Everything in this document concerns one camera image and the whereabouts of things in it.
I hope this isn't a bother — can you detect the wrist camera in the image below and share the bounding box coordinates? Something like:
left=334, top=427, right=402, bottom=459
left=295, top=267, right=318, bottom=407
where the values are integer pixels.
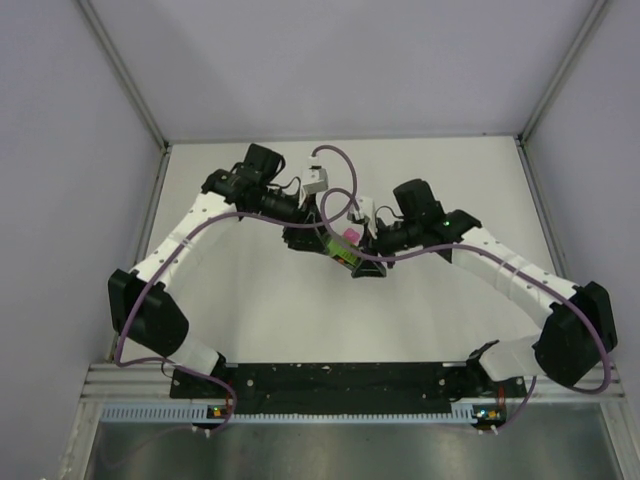
left=298, top=155, right=329, bottom=206
left=347, top=196, right=377, bottom=238

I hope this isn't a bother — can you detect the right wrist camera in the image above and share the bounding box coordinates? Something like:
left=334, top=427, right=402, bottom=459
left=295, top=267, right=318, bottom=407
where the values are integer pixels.
left=347, top=196, right=377, bottom=238

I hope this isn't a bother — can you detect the grey cable duct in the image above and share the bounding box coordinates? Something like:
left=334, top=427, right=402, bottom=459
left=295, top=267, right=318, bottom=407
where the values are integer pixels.
left=100, top=403, right=505, bottom=425

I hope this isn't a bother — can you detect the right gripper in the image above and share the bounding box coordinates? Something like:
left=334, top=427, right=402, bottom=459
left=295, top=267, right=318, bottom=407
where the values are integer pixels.
left=352, top=216, right=421, bottom=278

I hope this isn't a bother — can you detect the purple cable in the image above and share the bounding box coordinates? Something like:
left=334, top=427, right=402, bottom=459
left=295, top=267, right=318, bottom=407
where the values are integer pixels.
left=113, top=144, right=361, bottom=369
left=319, top=187, right=614, bottom=394

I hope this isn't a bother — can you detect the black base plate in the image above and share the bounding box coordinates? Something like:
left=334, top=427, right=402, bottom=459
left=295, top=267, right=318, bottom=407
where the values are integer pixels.
left=169, top=362, right=529, bottom=416

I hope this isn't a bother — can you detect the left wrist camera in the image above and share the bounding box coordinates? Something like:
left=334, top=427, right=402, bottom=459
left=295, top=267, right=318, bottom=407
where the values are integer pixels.
left=298, top=155, right=329, bottom=206

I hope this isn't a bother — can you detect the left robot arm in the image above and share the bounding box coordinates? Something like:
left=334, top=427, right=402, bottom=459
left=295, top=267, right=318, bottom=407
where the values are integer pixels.
left=108, top=143, right=317, bottom=397

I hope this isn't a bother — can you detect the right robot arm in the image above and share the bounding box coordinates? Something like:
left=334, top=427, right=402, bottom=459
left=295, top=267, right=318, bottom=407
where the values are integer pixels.
left=348, top=179, right=618, bottom=396

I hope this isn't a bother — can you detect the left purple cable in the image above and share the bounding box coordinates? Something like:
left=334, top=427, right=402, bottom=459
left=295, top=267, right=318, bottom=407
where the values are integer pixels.
left=113, top=144, right=361, bottom=369

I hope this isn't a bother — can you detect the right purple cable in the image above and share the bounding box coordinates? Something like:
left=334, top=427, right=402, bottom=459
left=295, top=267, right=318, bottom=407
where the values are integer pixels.
left=319, top=187, right=614, bottom=394

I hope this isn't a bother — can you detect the green pill bottle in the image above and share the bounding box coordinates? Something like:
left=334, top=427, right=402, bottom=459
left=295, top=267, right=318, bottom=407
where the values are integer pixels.
left=326, top=236, right=362, bottom=271

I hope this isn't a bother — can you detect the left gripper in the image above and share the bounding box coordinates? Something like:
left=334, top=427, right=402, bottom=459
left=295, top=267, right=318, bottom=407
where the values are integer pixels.
left=253, top=185, right=329, bottom=255

